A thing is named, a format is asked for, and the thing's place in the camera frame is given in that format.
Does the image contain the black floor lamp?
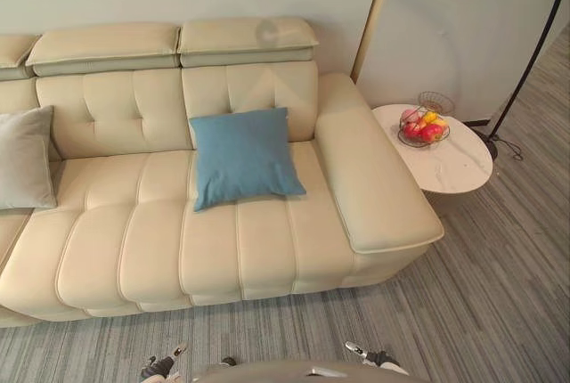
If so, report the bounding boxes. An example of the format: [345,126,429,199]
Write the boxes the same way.
[478,0,570,161]

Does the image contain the grey square cushion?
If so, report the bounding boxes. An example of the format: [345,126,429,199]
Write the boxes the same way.
[0,104,59,210]

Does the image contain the yellow fruit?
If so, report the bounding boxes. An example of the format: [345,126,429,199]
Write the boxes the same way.
[421,110,446,128]

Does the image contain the grey robot body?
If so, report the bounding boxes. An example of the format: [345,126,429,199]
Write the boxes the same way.
[189,356,413,383]

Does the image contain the red apple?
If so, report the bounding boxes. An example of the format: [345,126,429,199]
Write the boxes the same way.
[420,124,444,143]

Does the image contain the black lamp cable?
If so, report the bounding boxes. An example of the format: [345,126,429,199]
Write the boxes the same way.
[491,134,525,162]

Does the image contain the cream leather sofa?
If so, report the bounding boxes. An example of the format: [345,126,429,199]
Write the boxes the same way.
[0,16,445,329]

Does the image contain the empty wire bowl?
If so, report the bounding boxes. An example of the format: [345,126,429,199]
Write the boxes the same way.
[417,91,456,115]

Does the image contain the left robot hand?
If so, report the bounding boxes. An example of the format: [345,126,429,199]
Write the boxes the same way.
[140,342,189,380]

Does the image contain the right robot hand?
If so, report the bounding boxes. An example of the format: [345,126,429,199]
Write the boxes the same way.
[345,341,410,377]

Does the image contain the blue square cushion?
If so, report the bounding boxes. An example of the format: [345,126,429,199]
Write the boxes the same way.
[188,106,307,213]

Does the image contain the white marble side table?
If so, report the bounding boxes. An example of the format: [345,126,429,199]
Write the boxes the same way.
[370,103,494,200]

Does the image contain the wire fruit basket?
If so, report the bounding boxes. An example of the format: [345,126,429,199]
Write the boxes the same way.
[397,108,452,149]

